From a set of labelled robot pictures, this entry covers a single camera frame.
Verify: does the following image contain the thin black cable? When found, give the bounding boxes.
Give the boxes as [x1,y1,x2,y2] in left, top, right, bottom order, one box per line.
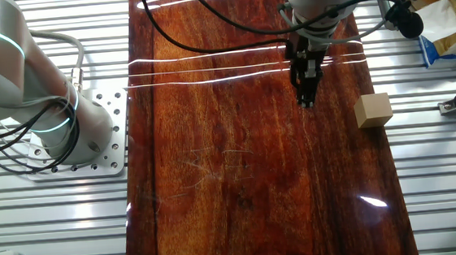
[139,0,293,72]

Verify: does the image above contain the small tan wooden block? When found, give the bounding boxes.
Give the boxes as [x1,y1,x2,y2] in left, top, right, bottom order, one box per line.
[352,92,395,130]

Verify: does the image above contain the glossy wood-grain mat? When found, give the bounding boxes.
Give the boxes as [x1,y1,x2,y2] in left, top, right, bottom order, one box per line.
[103,0,421,255]

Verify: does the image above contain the grey cable with metal connector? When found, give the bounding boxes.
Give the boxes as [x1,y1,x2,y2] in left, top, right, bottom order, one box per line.
[28,26,89,97]

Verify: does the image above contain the white yellow blue paper bag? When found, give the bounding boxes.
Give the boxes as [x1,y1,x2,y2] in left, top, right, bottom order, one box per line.
[413,0,456,69]

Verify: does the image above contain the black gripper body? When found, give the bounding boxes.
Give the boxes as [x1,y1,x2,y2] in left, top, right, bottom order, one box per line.
[284,32,331,84]

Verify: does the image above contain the black looped cable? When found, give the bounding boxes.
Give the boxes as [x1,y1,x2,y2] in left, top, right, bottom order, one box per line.
[0,93,85,178]

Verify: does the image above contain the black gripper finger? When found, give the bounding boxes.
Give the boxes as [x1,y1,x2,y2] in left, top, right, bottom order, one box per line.
[295,75,325,110]
[289,67,308,99]

